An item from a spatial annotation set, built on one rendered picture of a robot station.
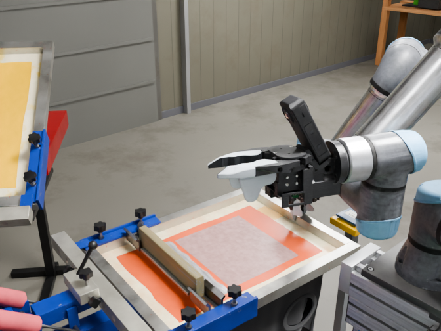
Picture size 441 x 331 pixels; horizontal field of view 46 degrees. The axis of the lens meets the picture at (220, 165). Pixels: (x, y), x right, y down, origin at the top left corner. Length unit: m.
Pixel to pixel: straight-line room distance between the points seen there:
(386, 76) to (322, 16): 6.06
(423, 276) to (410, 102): 0.43
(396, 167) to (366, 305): 0.60
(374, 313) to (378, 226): 0.51
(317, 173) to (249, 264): 0.99
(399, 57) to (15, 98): 1.44
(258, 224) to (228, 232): 0.13
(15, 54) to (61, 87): 2.78
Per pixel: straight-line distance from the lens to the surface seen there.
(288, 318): 1.92
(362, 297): 1.41
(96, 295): 1.55
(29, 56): 2.36
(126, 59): 5.43
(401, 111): 1.03
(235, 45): 6.42
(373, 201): 0.92
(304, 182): 0.81
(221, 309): 1.54
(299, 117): 0.79
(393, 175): 0.90
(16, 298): 1.58
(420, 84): 1.04
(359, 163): 0.84
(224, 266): 1.78
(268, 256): 1.84
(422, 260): 1.27
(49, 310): 1.55
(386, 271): 1.31
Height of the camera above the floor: 2.01
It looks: 25 degrees down
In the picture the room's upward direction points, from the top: straight up
